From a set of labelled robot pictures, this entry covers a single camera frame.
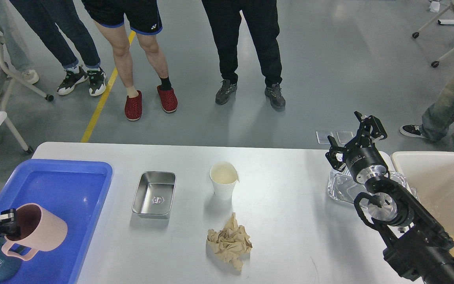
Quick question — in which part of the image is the person in dark jeans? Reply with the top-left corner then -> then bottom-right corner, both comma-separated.
11,0 -> 106,97

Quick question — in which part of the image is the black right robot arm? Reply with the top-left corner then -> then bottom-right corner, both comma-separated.
326,111 -> 454,284

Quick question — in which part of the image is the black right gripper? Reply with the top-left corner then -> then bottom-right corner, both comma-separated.
326,111 -> 389,185

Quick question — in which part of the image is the aluminium foil tray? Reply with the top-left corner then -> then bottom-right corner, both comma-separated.
327,162 -> 420,211

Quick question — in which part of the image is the person in black shorts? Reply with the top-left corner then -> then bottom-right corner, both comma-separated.
82,0 -> 178,121

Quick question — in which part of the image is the crumpled brown paper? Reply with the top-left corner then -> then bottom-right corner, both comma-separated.
207,212 -> 253,272

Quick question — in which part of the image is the beige plastic bin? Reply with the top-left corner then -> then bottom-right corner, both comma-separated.
391,151 -> 454,239

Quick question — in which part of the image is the blue plastic tray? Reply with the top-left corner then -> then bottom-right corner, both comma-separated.
0,159 -> 112,284

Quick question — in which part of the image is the white paper cup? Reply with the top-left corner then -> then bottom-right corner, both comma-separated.
209,161 -> 239,200

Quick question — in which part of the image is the stainless steel rectangular tray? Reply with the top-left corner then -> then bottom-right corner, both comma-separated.
132,171 -> 175,219

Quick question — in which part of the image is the pink mug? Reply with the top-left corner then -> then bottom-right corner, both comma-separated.
1,203 -> 68,261

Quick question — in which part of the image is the person in black trousers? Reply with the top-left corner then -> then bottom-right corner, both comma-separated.
201,0 -> 286,110

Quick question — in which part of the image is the person in grey trousers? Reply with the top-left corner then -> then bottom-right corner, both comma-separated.
0,0 -> 39,84

